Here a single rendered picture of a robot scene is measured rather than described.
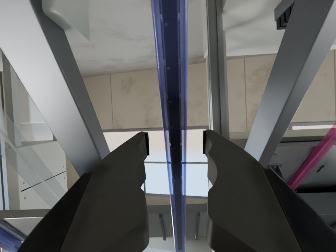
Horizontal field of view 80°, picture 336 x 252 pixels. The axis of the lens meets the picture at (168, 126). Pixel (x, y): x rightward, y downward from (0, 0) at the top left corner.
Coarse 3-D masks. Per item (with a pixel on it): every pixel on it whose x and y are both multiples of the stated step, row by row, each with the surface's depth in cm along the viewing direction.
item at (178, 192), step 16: (160, 0) 7; (176, 0) 7; (160, 16) 8; (176, 16) 8; (160, 32) 8; (176, 32) 8; (160, 48) 9; (176, 48) 9; (160, 64) 9; (176, 64) 9; (160, 80) 10; (176, 80) 10; (160, 96) 10; (176, 96) 10; (176, 112) 11; (176, 128) 12; (176, 144) 13; (176, 160) 14; (176, 176) 15; (176, 192) 17; (176, 208) 19; (176, 224) 21; (176, 240) 24
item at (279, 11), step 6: (282, 0) 53; (288, 0) 50; (294, 0) 48; (282, 6) 53; (288, 6) 51; (276, 12) 57; (282, 12) 53; (288, 12) 51; (276, 18) 57; (282, 18) 54; (288, 18) 51; (276, 24) 57; (282, 24) 54
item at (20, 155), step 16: (0, 112) 12; (0, 128) 12; (16, 128) 13; (0, 144) 13; (16, 144) 13; (16, 160) 14; (32, 160) 14; (32, 176) 15; (48, 176) 16; (48, 192) 17; (64, 192) 18
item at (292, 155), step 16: (288, 144) 35; (304, 144) 34; (272, 160) 37; (288, 160) 37; (304, 160) 37; (320, 160) 37; (288, 176) 42; (320, 176) 42; (304, 192) 47; (320, 192) 47
